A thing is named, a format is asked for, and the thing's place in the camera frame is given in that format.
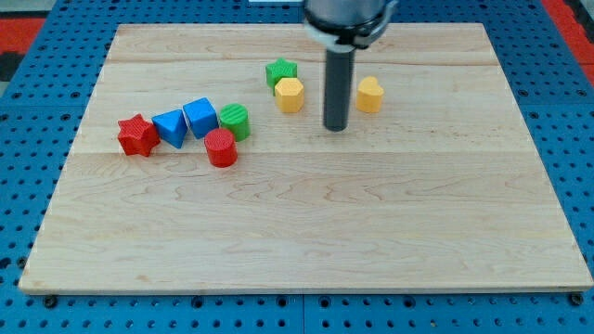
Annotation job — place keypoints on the yellow heart block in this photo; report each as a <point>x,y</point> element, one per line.
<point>369,95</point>

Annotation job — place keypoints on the red cylinder block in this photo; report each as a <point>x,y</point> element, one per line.
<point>221,148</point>

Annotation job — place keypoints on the blue triangle block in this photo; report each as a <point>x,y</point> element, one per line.
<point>171,127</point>

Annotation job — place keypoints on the green star block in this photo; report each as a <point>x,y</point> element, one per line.
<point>279,69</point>

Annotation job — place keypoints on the blue cube block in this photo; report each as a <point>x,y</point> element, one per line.
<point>201,117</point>

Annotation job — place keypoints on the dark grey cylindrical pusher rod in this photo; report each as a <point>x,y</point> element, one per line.
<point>337,89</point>

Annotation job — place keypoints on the green cylinder block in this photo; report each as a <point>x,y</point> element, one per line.
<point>235,118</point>

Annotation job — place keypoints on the light wooden board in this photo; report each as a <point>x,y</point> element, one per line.
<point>441,191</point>

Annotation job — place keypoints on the yellow hexagon block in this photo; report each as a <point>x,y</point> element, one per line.
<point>289,95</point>

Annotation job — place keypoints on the red star block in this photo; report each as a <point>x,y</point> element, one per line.
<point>138,136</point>

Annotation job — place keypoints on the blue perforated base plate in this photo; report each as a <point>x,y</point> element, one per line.
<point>46,98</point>

